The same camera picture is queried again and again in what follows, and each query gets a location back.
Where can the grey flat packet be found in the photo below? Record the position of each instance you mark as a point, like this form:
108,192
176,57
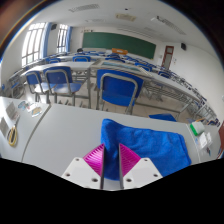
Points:
12,110
4,126

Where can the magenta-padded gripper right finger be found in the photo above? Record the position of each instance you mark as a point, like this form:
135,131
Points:
143,172

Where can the green chalkboard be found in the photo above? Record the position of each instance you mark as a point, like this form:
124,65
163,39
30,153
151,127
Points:
120,43

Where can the blue microfibre towel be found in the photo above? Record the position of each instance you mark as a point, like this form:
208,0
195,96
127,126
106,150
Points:
156,146

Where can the long grey classroom desk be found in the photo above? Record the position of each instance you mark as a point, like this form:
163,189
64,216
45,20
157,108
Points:
166,83
66,65

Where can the framed picture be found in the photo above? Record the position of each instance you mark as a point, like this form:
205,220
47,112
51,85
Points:
121,66

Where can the blue chair seat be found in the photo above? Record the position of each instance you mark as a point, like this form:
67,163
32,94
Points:
162,117

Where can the orange lectern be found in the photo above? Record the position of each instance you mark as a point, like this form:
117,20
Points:
119,51

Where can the blue curtain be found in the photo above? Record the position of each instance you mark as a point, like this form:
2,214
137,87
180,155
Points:
47,40
69,38

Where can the large bright window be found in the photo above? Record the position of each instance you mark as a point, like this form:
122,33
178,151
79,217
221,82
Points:
33,43

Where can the narrow bright window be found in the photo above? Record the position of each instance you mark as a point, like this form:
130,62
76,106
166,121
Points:
62,38

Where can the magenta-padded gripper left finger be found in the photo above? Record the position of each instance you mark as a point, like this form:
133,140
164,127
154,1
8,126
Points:
78,171

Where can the colourful printed cards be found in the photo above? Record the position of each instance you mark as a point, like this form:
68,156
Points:
35,111

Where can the blue metal-framed chair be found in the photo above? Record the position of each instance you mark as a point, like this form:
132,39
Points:
116,88
58,78
33,80

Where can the brown door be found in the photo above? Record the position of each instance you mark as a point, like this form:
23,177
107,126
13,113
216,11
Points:
167,57

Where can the black wall speaker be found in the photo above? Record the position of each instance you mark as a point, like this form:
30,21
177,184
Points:
183,46
53,26

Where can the green and white box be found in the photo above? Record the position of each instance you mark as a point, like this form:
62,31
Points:
197,128

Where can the small white box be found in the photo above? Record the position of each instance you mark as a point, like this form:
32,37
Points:
203,141
209,138

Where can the square ceiling vent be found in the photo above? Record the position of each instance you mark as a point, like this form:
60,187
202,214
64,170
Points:
126,16

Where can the group of blue chairs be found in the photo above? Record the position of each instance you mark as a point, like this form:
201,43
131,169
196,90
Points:
81,59

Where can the long ceiling light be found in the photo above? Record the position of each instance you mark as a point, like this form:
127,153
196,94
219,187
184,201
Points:
84,7
168,25

